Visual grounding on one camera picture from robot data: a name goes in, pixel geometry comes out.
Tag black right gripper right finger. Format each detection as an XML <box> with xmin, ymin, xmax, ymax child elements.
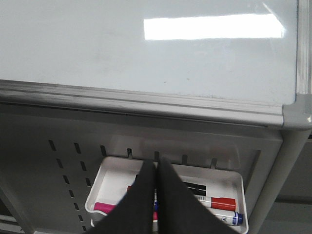
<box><xmin>156</xmin><ymin>157</ymin><xmax>237</xmax><ymax>234</ymax></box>

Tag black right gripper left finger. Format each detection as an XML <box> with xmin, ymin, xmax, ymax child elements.
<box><xmin>87</xmin><ymin>160</ymin><xmax>156</xmax><ymax>234</ymax></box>

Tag red capped whiteboard marker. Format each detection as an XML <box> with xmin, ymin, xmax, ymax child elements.
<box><xmin>126</xmin><ymin>185</ymin><xmax>238</xmax><ymax>212</ymax></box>

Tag blue capped whiteboard marker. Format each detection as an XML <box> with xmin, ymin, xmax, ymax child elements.
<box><xmin>153</xmin><ymin>201</ymin><xmax>245</xmax><ymax>226</ymax></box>

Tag pink capped marker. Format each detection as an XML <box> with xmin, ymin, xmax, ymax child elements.
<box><xmin>93</xmin><ymin>201</ymin><xmax>159</xmax><ymax>222</ymax></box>

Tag black marker in tray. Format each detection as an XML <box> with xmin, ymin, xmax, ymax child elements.
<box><xmin>184</xmin><ymin>182</ymin><xmax>207</xmax><ymax>196</ymax></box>

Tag white plastic marker tray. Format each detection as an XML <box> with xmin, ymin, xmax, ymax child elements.
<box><xmin>85</xmin><ymin>157</ymin><xmax>249</xmax><ymax>234</ymax></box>

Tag grey whiteboard stand post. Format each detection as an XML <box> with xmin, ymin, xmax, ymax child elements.
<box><xmin>249</xmin><ymin>94</ymin><xmax>312</xmax><ymax>234</ymax></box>

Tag whiteboard with aluminium frame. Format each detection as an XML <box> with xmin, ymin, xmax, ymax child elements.
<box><xmin>0</xmin><ymin>0</ymin><xmax>312</xmax><ymax>130</ymax></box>

